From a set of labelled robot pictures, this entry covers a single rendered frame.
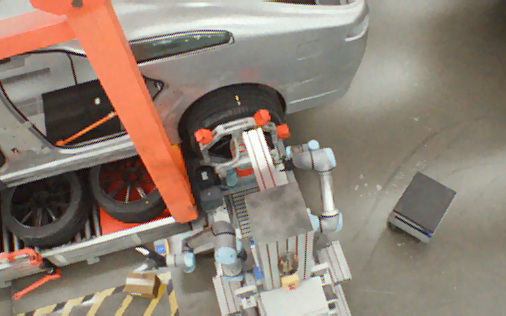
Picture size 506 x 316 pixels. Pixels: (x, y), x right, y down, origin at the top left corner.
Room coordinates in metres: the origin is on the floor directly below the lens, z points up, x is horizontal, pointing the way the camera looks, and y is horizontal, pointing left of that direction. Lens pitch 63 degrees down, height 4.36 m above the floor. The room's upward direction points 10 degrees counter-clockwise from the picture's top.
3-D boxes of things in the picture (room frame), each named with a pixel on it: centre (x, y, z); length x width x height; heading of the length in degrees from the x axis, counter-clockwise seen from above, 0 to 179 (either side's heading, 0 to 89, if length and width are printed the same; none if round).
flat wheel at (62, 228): (1.95, 1.62, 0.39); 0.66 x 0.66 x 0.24
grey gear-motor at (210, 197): (1.93, 0.34, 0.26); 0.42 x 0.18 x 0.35; 6
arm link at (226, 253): (1.00, 0.20, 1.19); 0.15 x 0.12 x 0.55; 172
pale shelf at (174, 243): (1.41, 0.56, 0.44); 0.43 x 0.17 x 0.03; 96
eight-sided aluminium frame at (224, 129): (1.93, 0.03, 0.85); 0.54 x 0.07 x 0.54; 96
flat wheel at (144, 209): (2.03, 0.90, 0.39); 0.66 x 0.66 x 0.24
